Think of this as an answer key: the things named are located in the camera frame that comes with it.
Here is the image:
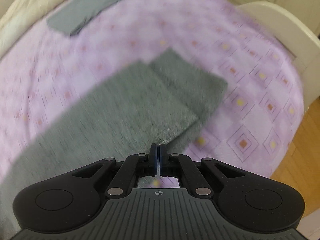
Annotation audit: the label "grey speckled pants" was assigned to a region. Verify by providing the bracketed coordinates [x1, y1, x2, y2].
[1, 49, 227, 239]

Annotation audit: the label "cream quilted blanket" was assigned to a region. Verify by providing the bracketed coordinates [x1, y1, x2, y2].
[1, 0, 66, 57]

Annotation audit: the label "purple patterned bed sheet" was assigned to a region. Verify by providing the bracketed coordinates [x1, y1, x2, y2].
[1, 0, 304, 184]

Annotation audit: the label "folded blue-grey garment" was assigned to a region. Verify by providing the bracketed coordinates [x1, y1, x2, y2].
[47, 0, 120, 36]

